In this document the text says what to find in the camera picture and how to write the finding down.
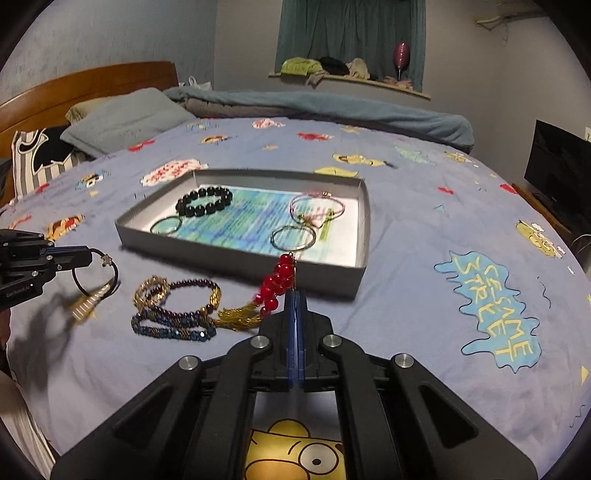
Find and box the red bead tassel bracelet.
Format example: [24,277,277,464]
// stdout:
[214,252,297,332]

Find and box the wooden window sill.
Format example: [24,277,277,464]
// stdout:
[267,72,432,101]

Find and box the beige cloth on sill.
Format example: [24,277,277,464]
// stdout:
[346,57,370,80]

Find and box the grey shallow tray box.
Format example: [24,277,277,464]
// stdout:
[115,169,370,298]

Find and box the black television screen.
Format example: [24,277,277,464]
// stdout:
[524,120,590,234]

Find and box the gold bead bracelet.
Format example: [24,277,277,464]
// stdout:
[132,275,171,311]

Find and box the wooden tv stand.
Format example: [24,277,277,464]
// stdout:
[511,183,574,245]

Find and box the black cloth on sill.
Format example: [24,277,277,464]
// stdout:
[318,56,349,76]

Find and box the striped black white pillow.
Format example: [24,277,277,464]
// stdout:
[11,126,89,200]

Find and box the dark garnet bead bracelet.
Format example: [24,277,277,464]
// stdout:
[146,277,223,324]

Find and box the dark wire bangle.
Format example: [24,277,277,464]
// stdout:
[270,224,317,253]

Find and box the gold cone pendant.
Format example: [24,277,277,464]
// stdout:
[69,281,112,323]

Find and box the olive yellow pillow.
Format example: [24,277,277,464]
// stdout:
[65,96,111,124]

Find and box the pink cord bracelet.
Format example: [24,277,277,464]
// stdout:
[287,190,347,229]

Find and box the teal window curtain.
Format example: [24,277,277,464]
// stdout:
[274,0,427,91]

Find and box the blue beaded bracelet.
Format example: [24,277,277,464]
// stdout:
[130,309,219,343]

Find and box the wooden headboard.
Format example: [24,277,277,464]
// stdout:
[1,61,178,205]

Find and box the pink balloon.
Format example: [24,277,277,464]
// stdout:
[393,41,411,80]

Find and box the wall air conditioner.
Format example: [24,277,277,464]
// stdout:
[475,0,546,30]

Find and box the blue cartoon bedsheet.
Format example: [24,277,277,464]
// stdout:
[1,119,590,474]

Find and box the grey pillow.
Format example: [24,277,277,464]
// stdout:
[60,88,195,158]

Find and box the silver wire bangle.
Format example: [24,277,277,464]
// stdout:
[149,215,182,236]

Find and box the black cord star bracelet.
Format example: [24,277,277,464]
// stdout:
[71,247,120,298]

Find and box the green cloth on sill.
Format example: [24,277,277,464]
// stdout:
[280,57,324,77]

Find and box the teal folded blanket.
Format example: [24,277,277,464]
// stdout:
[164,86,475,153]

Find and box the printed blue-green paper sheet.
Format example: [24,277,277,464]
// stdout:
[141,187,359,267]

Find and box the black bead bracelet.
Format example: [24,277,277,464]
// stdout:
[174,185,233,218]

